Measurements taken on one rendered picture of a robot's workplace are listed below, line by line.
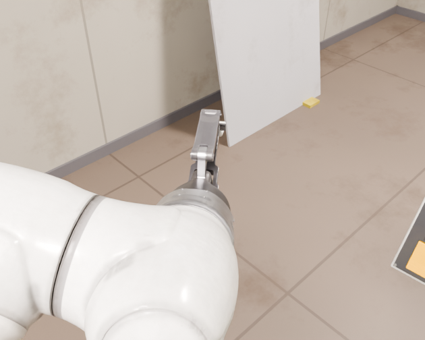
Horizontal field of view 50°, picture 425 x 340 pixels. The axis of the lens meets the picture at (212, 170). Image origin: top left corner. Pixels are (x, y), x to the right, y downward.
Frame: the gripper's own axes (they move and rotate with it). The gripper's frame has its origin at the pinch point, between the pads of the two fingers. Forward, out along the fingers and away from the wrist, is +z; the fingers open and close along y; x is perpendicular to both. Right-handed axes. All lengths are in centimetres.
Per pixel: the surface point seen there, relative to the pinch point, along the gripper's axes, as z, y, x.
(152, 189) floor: 194, -75, 52
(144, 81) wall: 233, -15, 67
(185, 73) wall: 261, -10, 44
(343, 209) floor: 189, -75, -61
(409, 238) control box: 40, -25, -45
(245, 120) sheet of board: 248, -38, -1
